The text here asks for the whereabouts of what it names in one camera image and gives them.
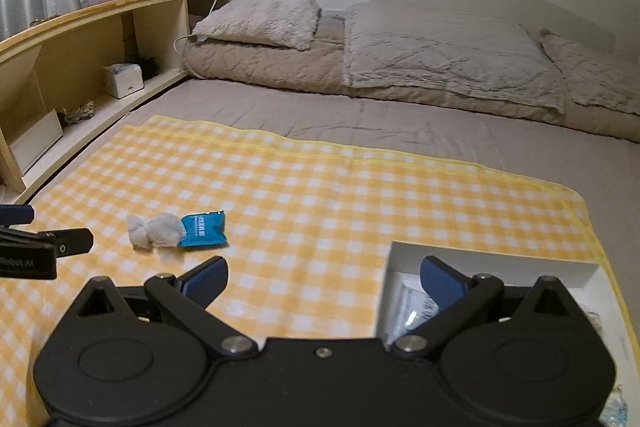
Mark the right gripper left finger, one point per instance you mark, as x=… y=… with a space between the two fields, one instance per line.
x=205 y=282

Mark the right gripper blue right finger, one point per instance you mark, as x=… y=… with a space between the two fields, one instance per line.
x=444 y=284

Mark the white blue medicine packet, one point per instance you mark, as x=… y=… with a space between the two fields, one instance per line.
x=408 y=306

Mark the small blue sachet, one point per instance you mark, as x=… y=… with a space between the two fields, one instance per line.
x=203 y=230

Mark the white tissue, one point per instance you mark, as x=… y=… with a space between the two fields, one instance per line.
x=163 y=230

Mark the white cardboard box tray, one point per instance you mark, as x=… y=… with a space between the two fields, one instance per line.
x=585 y=280

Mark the yellow checkered blanket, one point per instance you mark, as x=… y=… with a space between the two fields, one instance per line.
x=309 y=227

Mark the wooden bedside shelf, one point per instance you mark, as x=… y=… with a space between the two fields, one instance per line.
x=53 y=99

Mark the grey bed sheet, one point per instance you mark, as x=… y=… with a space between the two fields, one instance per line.
x=603 y=172

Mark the white tissue box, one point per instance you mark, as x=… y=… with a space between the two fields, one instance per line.
x=121 y=80

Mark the beige quilted comforter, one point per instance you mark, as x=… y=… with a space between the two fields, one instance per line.
x=321 y=70

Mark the large beige pillow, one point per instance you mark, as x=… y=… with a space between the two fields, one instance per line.
x=474 y=56

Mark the right beige pillow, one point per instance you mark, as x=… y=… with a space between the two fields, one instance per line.
x=593 y=78

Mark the small fluffy white pillow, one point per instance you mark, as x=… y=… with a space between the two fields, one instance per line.
x=289 y=24

